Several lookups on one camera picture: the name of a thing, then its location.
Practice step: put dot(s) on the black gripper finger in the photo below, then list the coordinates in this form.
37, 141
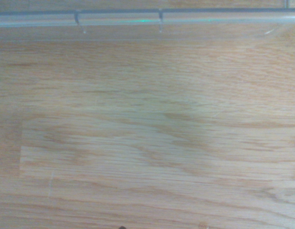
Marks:
122, 227

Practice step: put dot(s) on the clear plastic food container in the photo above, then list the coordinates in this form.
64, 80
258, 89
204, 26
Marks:
147, 19

